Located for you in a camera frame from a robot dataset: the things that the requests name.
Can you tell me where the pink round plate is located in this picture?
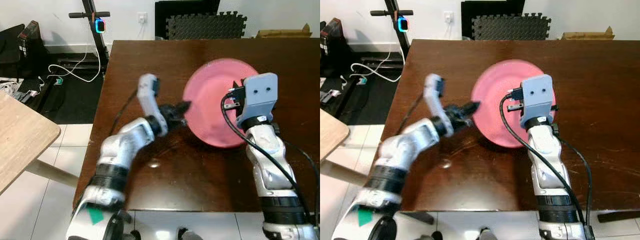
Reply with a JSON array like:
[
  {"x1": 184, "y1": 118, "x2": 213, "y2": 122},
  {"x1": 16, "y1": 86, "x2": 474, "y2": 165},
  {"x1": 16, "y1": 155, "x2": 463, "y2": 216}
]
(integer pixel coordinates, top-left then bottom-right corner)
[
  {"x1": 182, "y1": 58, "x2": 261, "y2": 149},
  {"x1": 471, "y1": 59, "x2": 557, "y2": 149}
]

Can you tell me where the brown cardboard box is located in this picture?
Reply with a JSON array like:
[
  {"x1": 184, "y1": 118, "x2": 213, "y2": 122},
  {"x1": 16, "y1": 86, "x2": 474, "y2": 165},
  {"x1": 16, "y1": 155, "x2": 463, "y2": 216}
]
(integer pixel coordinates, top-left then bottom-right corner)
[
  {"x1": 256, "y1": 23, "x2": 312, "y2": 40},
  {"x1": 560, "y1": 24, "x2": 616, "y2": 41}
]

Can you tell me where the black foam puzzle mat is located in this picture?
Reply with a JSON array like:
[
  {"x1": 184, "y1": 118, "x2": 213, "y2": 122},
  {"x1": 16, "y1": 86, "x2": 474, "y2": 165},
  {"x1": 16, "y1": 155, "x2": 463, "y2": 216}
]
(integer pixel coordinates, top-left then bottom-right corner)
[
  {"x1": 472, "y1": 13, "x2": 552, "y2": 41},
  {"x1": 166, "y1": 11, "x2": 248, "y2": 41}
]

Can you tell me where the black floor mat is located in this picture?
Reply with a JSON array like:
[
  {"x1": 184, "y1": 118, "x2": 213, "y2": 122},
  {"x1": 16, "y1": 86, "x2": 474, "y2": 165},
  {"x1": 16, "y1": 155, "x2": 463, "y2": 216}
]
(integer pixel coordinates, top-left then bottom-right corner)
[
  {"x1": 336, "y1": 52, "x2": 408, "y2": 126},
  {"x1": 27, "y1": 54, "x2": 110, "y2": 126}
]

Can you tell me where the black flat panel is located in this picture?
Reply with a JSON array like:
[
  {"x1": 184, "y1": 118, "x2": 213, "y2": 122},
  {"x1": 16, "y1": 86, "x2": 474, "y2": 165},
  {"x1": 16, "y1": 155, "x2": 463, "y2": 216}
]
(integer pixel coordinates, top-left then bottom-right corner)
[
  {"x1": 154, "y1": 0, "x2": 221, "y2": 39},
  {"x1": 460, "y1": 0, "x2": 526, "y2": 39}
]

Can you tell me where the white power strip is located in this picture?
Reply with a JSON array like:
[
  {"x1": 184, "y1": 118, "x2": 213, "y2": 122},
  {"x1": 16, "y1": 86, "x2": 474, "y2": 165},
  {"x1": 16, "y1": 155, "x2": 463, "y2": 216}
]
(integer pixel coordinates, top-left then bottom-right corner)
[
  {"x1": 0, "y1": 77, "x2": 43, "y2": 103},
  {"x1": 320, "y1": 75, "x2": 348, "y2": 104}
]

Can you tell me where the white table leg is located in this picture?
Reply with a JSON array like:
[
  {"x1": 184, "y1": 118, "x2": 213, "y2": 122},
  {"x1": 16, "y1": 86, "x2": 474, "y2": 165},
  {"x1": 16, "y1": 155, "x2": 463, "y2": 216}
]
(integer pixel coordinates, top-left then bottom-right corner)
[
  {"x1": 320, "y1": 159, "x2": 372, "y2": 187},
  {"x1": 24, "y1": 159, "x2": 81, "y2": 189}
]

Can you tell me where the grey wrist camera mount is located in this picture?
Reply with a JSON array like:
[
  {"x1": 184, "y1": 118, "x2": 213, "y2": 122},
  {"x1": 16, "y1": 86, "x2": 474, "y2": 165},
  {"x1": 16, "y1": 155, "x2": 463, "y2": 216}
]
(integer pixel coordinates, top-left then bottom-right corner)
[
  {"x1": 423, "y1": 73, "x2": 456, "y2": 138},
  {"x1": 235, "y1": 72, "x2": 279, "y2": 129},
  {"x1": 518, "y1": 74, "x2": 555, "y2": 130},
  {"x1": 137, "y1": 73, "x2": 169, "y2": 137}
]

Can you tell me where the white charging cable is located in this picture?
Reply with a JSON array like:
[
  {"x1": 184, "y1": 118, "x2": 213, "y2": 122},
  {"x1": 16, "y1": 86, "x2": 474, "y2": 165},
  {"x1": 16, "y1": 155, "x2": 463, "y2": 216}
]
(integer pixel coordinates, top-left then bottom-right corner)
[
  {"x1": 349, "y1": 45, "x2": 407, "y2": 84},
  {"x1": 48, "y1": 45, "x2": 104, "y2": 84}
]

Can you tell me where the black electric scooter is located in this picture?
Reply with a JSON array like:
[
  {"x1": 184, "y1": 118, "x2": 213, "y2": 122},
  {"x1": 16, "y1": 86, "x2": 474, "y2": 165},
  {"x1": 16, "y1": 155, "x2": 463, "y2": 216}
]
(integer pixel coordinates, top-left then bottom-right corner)
[
  {"x1": 68, "y1": 0, "x2": 112, "y2": 76},
  {"x1": 370, "y1": 0, "x2": 416, "y2": 68}
]

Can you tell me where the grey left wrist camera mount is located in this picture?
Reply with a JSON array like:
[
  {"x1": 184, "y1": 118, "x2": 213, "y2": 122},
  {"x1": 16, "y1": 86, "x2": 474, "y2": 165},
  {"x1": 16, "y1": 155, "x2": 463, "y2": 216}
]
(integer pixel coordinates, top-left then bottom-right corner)
[
  {"x1": 137, "y1": 73, "x2": 169, "y2": 137},
  {"x1": 423, "y1": 73, "x2": 456, "y2": 138}
]

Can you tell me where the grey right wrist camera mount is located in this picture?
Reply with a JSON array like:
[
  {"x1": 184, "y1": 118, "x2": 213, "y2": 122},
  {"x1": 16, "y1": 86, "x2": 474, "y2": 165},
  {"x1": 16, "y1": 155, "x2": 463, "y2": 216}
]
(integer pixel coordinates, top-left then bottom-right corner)
[
  {"x1": 518, "y1": 74, "x2": 555, "y2": 130},
  {"x1": 235, "y1": 72, "x2": 279, "y2": 129}
]

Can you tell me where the black bag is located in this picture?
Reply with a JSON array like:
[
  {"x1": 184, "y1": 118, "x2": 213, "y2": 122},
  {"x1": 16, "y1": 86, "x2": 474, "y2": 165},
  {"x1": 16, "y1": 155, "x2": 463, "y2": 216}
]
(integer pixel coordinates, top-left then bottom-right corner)
[
  {"x1": 0, "y1": 21, "x2": 47, "y2": 68},
  {"x1": 320, "y1": 18, "x2": 347, "y2": 65}
]

